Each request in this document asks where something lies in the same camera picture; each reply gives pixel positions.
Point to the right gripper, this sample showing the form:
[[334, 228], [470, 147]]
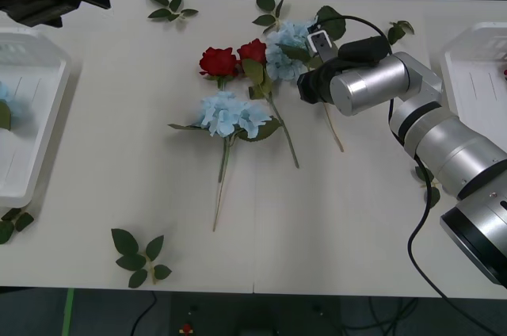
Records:
[[317, 86]]

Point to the pale blue flower with stem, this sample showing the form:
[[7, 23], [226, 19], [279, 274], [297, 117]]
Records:
[[283, 66], [21, 114], [229, 114]]

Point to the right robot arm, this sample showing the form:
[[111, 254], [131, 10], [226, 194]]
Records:
[[372, 82]]

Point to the large single green leaf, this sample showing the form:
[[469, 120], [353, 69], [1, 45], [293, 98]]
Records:
[[334, 30]]

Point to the loose green leaf sprig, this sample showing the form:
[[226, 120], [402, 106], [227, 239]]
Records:
[[6, 231], [174, 5], [264, 2], [433, 197], [124, 241]]

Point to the small curled green leaf sprig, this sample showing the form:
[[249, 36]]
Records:
[[395, 34]]

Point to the shallow white box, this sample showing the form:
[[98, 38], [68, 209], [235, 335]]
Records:
[[39, 134], [483, 86]]

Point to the red button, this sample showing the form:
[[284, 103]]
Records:
[[186, 329]]

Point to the green tape strip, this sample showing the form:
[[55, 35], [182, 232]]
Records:
[[69, 312]]

